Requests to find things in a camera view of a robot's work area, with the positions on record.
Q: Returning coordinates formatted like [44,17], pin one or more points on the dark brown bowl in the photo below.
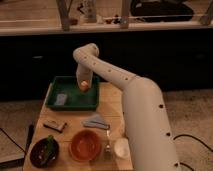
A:
[37,154]

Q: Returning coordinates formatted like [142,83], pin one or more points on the orange apple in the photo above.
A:
[84,86]

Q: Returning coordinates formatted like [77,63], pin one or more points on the green vegetable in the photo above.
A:
[49,147]

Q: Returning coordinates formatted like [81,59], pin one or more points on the small dark box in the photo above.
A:
[57,126]

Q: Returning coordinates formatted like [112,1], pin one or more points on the grey folded cloth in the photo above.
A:
[96,121]

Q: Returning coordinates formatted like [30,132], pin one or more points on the silver fork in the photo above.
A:
[107,148]

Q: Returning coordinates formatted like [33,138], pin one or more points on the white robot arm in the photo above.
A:
[146,121]

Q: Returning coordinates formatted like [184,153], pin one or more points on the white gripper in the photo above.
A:
[83,74]

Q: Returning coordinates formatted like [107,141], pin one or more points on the green plastic tray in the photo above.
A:
[77,100]

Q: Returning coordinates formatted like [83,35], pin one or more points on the small grey sponge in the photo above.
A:
[61,99]

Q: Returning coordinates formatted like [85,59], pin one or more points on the white cup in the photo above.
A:
[121,148]

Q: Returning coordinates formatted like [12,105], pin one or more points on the black bag on shelf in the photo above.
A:
[161,10]

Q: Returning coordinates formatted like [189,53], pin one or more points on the orange bowl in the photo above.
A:
[85,146]

